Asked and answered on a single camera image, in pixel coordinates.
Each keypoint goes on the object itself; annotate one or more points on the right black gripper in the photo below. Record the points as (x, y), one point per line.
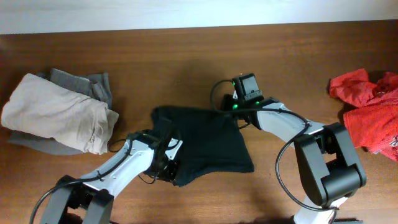
(227, 104)

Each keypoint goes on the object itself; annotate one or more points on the black t-shirt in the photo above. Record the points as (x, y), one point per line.
(212, 142)

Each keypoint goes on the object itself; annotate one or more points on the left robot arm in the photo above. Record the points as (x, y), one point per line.
(151, 151)

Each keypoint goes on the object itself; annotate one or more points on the grey folded garment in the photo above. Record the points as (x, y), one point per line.
(93, 85)

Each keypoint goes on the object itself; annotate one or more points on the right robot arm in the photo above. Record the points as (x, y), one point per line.
(329, 167)

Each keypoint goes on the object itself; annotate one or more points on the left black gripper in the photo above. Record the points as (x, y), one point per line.
(168, 173)

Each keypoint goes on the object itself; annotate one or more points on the beige folded garment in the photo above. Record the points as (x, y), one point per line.
(42, 108)

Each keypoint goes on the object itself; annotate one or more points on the red crumpled garment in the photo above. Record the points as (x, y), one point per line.
(372, 123)

